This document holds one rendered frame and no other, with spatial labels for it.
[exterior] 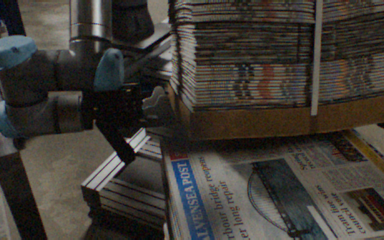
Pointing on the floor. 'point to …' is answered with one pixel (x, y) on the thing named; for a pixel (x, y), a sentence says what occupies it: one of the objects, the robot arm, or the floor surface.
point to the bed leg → (28, 220)
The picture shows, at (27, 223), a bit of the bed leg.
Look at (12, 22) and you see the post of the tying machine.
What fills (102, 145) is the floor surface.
